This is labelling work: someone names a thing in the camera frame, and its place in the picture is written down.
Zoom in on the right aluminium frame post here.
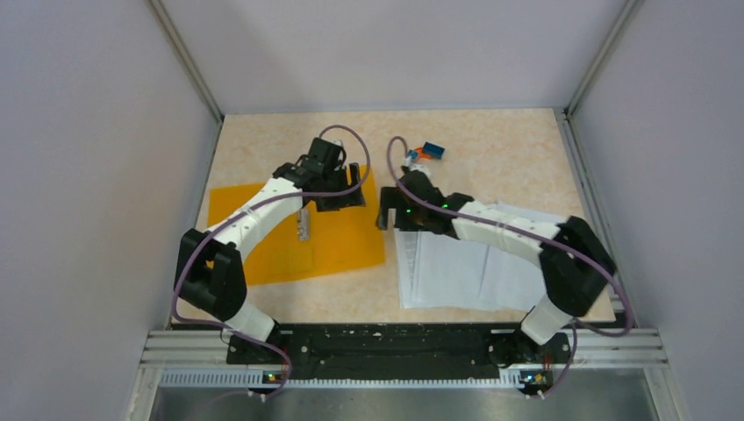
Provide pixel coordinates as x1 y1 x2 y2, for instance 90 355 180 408
563 0 644 120

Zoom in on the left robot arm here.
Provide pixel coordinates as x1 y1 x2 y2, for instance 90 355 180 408
174 137 365 363

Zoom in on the orange curved toy track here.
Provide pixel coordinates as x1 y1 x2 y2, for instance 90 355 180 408
412 153 432 165

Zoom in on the aluminium front rail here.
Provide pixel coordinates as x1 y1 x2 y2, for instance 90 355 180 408
139 324 669 368

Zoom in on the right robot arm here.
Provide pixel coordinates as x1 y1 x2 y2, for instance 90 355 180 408
376 170 617 361

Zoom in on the white slotted cable duct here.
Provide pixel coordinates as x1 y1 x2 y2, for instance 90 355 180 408
160 368 525 389

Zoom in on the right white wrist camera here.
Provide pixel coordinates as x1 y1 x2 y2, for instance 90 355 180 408
407 163 432 177

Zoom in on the dark blue toy brick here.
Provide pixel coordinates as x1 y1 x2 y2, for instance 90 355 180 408
421 142 446 160

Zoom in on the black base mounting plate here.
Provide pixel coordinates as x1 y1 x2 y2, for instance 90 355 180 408
226 323 572 380

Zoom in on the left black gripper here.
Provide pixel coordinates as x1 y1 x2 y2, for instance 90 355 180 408
317 162 366 212

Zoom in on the orange plastic clip folder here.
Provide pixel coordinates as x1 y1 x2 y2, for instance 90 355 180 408
243 173 385 287

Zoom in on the white paper sheets stack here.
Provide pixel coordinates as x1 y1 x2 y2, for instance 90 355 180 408
394 229 546 311

